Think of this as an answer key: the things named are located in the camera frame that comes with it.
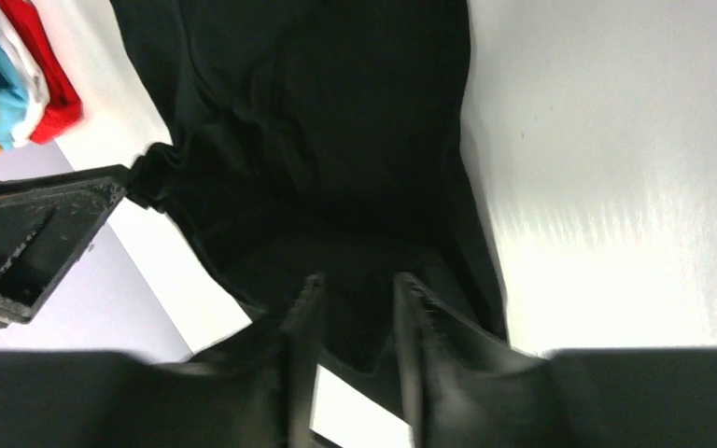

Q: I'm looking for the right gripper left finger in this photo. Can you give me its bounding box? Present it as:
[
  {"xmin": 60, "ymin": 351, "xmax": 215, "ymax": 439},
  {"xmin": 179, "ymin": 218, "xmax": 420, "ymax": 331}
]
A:
[{"xmin": 0, "ymin": 274, "xmax": 326, "ymax": 447}]

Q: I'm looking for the folded red t shirt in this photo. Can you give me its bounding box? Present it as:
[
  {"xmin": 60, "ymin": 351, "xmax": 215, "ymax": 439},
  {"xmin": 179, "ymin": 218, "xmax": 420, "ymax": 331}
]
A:
[{"xmin": 0, "ymin": 0, "xmax": 84, "ymax": 144}]

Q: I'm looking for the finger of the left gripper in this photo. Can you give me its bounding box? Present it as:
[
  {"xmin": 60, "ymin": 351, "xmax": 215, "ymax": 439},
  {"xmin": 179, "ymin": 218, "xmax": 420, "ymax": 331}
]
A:
[{"xmin": 0, "ymin": 165, "xmax": 129, "ymax": 329}]

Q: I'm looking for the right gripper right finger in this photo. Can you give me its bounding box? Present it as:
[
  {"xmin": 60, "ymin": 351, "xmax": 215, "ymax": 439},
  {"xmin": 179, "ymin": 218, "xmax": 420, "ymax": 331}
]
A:
[{"xmin": 394, "ymin": 273, "xmax": 717, "ymax": 447}]

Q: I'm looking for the black t shirt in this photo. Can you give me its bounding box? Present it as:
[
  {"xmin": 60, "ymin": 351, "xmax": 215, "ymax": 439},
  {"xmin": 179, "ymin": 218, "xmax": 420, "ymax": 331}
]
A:
[{"xmin": 109, "ymin": 0, "xmax": 510, "ymax": 422}]

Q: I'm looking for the folded white t shirt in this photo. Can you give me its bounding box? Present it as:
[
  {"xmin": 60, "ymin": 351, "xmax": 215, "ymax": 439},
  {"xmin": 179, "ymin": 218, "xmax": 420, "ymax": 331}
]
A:
[{"xmin": 0, "ymin": 8, "xmax": 50, "ymax": 147}]

